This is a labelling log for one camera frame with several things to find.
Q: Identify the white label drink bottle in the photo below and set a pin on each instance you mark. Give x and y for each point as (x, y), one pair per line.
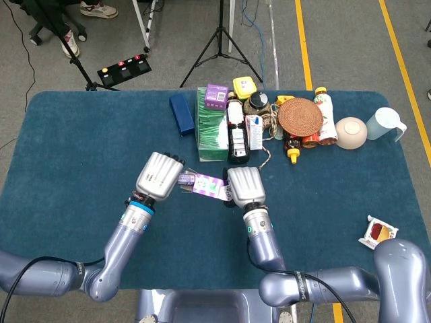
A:
(328, 117)

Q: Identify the navy blue rectangular box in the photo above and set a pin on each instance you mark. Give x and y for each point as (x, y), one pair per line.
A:
(182, 114)

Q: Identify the translucent plastic pitcher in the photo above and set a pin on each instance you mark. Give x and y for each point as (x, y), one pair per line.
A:
(382, 122)

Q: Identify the small purple box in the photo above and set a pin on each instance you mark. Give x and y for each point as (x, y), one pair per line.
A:
(215, 96)

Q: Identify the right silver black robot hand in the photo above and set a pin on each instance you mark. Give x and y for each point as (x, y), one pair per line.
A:
(246, 186)

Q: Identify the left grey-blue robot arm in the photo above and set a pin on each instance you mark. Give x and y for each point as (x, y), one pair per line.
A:
(124, 242)

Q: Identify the black foot pedal board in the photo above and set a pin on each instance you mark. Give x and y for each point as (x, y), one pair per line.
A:
(124, 70)

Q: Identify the round woven rattan coaster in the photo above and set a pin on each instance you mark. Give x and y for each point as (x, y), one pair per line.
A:
(299, 117)

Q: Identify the seated person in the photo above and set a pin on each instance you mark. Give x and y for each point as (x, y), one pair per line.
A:
(99, 8)

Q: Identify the black slanted stand pole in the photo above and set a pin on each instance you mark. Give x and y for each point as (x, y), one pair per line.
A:
(75, 60)

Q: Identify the brown sauce bottle yellow cap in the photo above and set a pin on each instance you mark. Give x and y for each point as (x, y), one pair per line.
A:
(293, 156)

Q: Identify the green tea box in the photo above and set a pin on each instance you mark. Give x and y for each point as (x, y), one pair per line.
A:
(210, 134)

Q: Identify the purple toothpaste carton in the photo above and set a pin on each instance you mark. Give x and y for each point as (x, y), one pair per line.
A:
(208, 185)

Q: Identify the red can gold lid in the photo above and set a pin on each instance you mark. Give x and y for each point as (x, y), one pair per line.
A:
(309, 141)

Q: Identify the dark ribbed drink bottle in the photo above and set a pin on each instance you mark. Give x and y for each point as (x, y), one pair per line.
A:
(237, 141)

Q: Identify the white metal frame leg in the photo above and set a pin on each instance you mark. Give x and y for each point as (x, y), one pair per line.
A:
(143, 27)

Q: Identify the white blue milk carton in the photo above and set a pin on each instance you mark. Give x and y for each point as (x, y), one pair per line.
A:
(254, 133)

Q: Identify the white snack packet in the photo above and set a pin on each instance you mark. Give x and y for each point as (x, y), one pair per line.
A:
(377, 230)

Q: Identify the black tripod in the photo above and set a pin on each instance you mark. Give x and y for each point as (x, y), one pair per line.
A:
(221, 33)

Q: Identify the jar with black lid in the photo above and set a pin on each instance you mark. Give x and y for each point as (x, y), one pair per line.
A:
(258, 99)

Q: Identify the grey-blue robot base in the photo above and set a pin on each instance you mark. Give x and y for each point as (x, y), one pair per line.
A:
(208, 306)

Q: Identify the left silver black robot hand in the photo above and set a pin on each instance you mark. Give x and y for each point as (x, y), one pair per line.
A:
(156, 178)

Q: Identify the yellow lidded container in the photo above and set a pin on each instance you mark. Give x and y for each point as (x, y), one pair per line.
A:
(244, 85)

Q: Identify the blue table cloth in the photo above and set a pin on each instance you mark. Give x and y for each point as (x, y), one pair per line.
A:
(101, 134)

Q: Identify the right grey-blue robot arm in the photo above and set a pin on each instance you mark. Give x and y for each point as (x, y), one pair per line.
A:
(266, 242)

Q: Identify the beige bowl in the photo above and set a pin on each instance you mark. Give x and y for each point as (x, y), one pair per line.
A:
(350, 133)

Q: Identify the small yellow item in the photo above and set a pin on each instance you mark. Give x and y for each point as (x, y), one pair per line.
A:
(283, 99)

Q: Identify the black office chair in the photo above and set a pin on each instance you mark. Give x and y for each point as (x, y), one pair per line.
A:
(33, 39)

